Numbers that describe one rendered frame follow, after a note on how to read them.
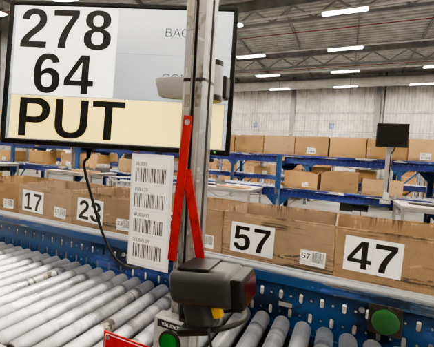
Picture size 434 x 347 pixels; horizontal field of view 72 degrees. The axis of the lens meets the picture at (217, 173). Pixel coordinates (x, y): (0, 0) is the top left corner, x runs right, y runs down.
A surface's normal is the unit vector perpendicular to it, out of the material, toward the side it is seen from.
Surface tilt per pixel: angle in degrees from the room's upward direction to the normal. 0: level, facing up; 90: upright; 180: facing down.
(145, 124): 86
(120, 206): 91
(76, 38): 86
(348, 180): 90
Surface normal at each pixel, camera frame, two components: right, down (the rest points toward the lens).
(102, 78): -0.06, -0.02
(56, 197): -0.39, 0.04
